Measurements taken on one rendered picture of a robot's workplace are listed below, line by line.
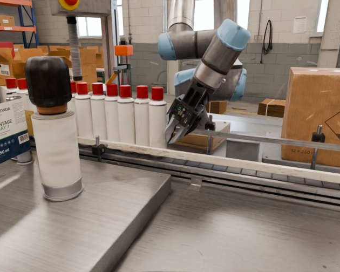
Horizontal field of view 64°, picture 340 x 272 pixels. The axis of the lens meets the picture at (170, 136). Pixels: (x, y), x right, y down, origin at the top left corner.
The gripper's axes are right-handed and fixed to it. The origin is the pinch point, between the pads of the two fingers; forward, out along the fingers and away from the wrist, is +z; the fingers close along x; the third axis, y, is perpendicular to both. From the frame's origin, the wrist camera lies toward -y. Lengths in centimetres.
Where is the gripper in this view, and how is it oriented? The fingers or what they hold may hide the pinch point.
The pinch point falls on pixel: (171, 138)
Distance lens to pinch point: 81.3
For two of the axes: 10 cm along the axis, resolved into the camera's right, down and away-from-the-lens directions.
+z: -4.6, 7.6, 4.5
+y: -3.6, 3.0, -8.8
